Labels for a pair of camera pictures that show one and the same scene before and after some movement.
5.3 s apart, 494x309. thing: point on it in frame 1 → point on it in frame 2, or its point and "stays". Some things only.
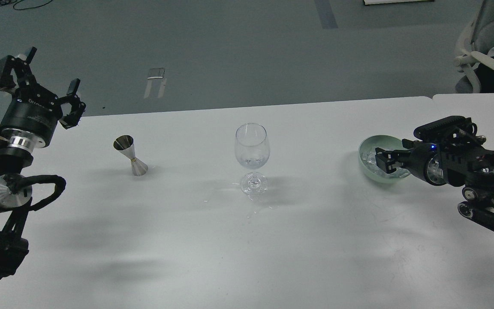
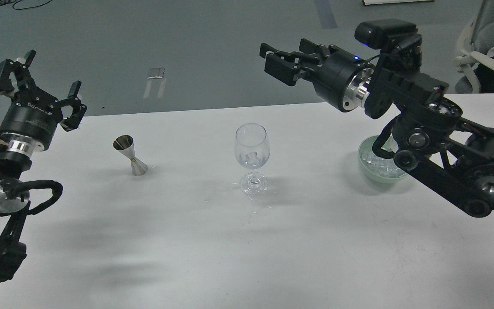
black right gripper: x=423 y=160 → x=341 y=78
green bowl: x=367 y=158 stays
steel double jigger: x=124 y=143 stays
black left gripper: x=33 y=113 stays
